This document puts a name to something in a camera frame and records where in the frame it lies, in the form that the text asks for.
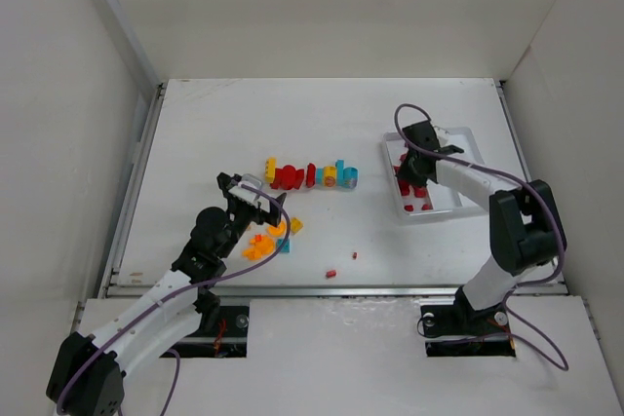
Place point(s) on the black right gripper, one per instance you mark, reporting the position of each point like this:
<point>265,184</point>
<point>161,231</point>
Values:
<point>411,170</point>

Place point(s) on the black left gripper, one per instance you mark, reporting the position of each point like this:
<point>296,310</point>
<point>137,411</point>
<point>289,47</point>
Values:
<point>252,207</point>

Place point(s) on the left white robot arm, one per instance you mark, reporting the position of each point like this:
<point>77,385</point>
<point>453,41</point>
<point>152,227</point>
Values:
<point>90,371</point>

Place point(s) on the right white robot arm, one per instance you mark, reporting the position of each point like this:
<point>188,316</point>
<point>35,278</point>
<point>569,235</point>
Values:
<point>524,227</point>

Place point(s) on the red legos in tray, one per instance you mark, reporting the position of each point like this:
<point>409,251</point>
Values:
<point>413,199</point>

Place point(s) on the yellow 2x4 lego brick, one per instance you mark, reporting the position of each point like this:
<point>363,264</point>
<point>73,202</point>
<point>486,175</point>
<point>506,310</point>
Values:
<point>270,170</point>

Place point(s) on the orange D-shaped lego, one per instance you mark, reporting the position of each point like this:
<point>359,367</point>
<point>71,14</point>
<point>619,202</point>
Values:
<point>277,231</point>

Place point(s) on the red rounded lego assembly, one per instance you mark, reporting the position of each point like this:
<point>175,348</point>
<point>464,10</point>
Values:
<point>289,177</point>

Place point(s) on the orange lego pile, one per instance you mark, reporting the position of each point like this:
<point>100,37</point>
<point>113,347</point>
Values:
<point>260,247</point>

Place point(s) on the yellow 2x2 lego brick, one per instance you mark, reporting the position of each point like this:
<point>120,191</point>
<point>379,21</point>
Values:
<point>296,225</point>

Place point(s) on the white sorting tray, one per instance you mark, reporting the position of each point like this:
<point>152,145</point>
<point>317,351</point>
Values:
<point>448,203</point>

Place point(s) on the teal 2x2 lego brick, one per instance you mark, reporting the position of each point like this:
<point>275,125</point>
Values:
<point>283,245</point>

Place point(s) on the teal and yellow lego assembly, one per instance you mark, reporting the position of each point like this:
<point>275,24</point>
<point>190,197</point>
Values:
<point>338,175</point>

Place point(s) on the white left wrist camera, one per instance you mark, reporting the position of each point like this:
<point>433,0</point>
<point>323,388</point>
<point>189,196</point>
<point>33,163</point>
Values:
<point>246,189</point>

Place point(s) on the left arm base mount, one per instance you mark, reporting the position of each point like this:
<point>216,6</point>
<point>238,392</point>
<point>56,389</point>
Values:
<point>222,333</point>

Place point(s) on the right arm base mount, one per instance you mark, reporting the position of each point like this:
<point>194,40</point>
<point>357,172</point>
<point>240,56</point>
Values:
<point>450,334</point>

